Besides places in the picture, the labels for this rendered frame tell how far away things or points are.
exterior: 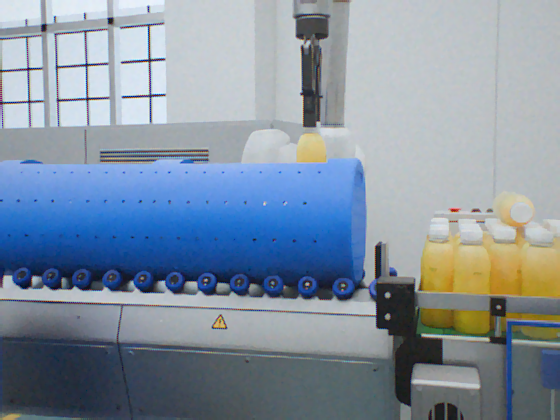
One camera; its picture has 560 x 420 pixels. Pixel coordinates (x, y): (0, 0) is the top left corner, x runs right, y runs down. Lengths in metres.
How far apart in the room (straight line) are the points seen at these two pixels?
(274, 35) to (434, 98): 1.14
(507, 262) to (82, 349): 0.93
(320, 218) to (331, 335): 0.24
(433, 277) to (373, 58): 3.05
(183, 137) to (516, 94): 1.91
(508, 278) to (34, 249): 1.02
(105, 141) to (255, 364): 2.31
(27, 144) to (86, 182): 2.38
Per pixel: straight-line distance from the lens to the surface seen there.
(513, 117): 4.10
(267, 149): 2.05
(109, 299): 1.57
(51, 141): 3.84
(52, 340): 1.64
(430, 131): 4.16
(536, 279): 1.32
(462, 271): 1.31
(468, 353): 1.30
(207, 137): 3.26
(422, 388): 1.18
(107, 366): 1.61
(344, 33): 2.11
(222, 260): 1.45
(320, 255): 1.39
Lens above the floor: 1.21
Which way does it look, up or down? 3 degrees down
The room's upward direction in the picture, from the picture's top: straight up
